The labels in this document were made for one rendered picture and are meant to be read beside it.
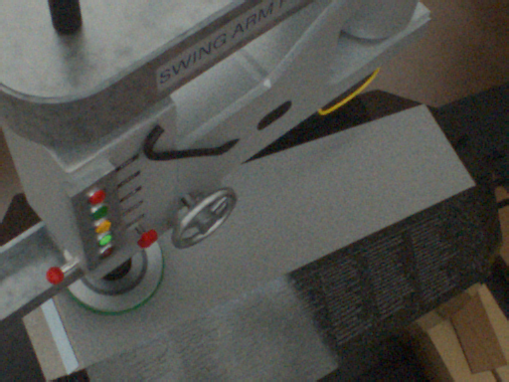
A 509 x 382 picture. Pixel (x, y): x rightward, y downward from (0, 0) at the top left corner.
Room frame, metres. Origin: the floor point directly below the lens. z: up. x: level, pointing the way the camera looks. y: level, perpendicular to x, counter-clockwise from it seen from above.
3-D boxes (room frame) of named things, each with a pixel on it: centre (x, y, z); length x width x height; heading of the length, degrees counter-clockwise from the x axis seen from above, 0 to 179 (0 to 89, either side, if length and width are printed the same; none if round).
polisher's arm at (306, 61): (1.00, 0.01, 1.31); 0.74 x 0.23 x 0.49; 138
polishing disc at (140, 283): (0.72, 0.28, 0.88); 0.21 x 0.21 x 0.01
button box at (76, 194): (0.59, 0.24, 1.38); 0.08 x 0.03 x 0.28; 138
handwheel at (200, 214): (0.73, 0.11, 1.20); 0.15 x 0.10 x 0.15; 138
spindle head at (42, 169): (0.78, 0.23, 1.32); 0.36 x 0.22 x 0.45; 138
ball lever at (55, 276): (0.58, 0.31, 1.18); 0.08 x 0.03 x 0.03; 138
